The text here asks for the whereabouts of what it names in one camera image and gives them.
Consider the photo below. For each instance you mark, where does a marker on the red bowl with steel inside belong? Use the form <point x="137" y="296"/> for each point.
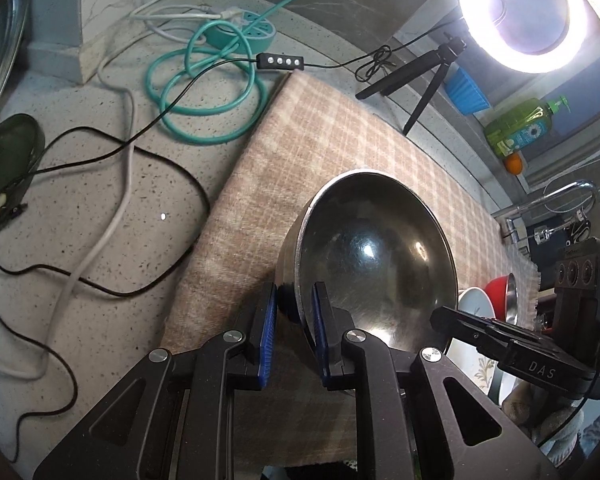
<point x="495" y="287"/>

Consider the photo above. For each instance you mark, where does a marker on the teal round power strip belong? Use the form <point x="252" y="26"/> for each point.
<point x="252" y="30"/>

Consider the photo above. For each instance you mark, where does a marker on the blue ribbed cup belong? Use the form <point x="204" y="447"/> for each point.
<point x="467" y="92"/>

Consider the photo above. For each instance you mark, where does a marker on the white plate with branch print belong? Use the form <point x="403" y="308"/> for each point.
<point x="472" y="310"/>

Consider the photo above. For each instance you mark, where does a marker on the chrome kitchen faucet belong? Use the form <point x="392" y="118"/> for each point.
<point x="510" y="225"/>

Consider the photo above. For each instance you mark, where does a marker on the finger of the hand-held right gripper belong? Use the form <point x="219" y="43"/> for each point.
<point x="470" y="327"/>

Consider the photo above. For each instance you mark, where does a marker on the black mini tripod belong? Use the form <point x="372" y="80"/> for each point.
<point x="420" y="105"/>

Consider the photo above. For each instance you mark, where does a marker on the dark green plastic holder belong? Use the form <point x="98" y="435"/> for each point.
<point x="10" y="150"/>

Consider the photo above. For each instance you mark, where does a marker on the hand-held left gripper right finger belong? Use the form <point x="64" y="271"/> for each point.
<point x="321" y="340"/>

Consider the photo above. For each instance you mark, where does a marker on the beige checked cloth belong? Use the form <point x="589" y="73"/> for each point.
<point x="330" y="125"/>

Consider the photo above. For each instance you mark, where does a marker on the green dish soap bottle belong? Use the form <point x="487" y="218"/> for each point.
<point x="515" y="127"/>

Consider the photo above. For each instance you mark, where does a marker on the orange fruit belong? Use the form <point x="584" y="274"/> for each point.
<point x="514" y="163"/>

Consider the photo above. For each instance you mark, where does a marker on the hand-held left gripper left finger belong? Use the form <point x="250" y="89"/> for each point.
<point x="267" y="340"/>

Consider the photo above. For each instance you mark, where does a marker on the black inline light remote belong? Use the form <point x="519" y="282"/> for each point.
<point x="280" y="61"/>

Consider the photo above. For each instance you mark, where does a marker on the person's right hand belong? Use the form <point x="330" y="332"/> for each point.
<point x="545" y="425"/>

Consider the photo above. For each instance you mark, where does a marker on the large stainless steel bowl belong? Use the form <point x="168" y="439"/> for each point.
<point x="380" y="250"/>

